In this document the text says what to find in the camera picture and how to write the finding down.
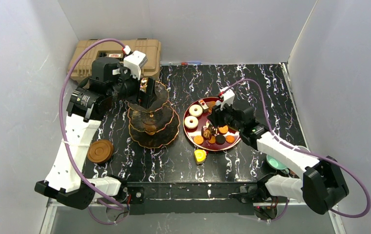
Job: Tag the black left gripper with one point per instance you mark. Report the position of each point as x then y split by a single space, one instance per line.
141 94

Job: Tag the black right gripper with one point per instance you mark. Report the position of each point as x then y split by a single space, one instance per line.
217 116

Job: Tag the three tier glass stand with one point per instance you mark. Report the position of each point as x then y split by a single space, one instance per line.
157 125

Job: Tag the dark red round tray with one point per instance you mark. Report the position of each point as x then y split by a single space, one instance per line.
204 123

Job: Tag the white iced donut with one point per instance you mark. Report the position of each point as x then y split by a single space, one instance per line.
191 122
195 110

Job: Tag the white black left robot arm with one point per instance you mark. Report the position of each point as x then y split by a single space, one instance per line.
65 182

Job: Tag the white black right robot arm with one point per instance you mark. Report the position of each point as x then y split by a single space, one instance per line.
319 183

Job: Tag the yellow cracker under chocolate cookie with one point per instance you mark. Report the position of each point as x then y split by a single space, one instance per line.
223 130

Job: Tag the chocolate chip cookie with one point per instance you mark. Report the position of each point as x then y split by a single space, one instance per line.
230 139

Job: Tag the dark chocolate sandwich cookie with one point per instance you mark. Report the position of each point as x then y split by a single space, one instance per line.
220 139

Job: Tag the chocolate layer cake slice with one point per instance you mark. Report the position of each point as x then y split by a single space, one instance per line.
207 134

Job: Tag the yellow round cracker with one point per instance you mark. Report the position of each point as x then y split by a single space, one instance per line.
198 140

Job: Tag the red blue pen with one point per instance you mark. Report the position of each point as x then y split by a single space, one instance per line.
191 63

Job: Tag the teal saucer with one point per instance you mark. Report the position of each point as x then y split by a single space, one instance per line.
275 164

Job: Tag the yellow swirl roll cake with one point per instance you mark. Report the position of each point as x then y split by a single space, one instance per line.
200 156

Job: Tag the white cup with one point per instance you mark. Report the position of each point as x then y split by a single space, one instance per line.
301 148

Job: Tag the brown round wooden coaster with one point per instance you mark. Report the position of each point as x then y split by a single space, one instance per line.
100 151

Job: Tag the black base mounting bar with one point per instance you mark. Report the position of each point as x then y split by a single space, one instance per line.
196 198

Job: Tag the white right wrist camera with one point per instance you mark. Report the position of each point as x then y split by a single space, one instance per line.
226 97

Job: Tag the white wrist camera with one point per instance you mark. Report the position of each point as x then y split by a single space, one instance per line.
134 61
226 97

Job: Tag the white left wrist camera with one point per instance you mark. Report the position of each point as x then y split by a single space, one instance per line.
134 61

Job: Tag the aluminium frame rail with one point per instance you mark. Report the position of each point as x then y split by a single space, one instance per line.
264 214

